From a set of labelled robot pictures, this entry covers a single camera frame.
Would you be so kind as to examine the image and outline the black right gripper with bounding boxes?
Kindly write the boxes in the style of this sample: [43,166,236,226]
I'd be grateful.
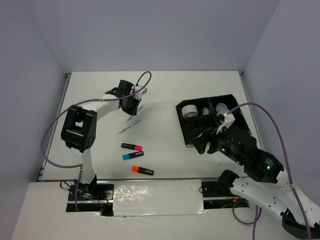
[188,121,244,164]

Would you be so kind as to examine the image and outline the green pen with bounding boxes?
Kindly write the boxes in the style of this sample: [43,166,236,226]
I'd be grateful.
[117,120,141,135]

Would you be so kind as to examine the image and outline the clear paperclip jar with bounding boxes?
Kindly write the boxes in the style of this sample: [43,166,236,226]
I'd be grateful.
[215,103,229,114]

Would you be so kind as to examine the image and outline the pink highlighter marker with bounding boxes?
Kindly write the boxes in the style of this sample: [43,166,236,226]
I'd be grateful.
[121,143,143,151]

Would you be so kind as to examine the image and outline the small clear tape roll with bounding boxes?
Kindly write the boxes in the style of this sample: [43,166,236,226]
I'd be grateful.
[202,107,210,116]

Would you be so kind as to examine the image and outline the large white tape roll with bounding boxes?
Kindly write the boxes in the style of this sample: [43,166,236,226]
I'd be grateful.
[181,104,199,119]

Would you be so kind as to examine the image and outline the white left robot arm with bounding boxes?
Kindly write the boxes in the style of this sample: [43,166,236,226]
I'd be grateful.
[61,80,144,200]

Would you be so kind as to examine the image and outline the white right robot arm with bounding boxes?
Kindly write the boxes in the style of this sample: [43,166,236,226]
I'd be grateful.
[190,128,320,240]

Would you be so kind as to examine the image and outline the black compartment organizer tray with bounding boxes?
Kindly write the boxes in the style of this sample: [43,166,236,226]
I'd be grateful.
[175,94,238,146]

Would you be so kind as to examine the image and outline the blue highlighter marker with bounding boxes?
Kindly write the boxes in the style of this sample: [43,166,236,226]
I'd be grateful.
[122,151,144,161]

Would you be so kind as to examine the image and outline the orange highlighter marker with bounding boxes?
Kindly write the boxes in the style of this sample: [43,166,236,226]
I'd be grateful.
[131,165,154,176]

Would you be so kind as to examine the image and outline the silver foil sheet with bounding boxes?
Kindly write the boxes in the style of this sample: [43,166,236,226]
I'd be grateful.
[113,179,206,217]

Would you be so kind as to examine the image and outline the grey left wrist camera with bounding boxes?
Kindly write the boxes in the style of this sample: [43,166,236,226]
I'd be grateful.
[134,85,148,98]

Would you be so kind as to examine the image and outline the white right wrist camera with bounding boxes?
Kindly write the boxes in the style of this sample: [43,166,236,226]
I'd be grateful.
[216,112,235,135]

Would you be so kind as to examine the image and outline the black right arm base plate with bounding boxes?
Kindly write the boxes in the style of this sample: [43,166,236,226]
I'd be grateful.
[198,180,242,200]

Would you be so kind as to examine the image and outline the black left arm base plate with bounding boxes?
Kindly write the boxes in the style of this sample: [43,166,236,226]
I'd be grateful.
[77,184,114,201]

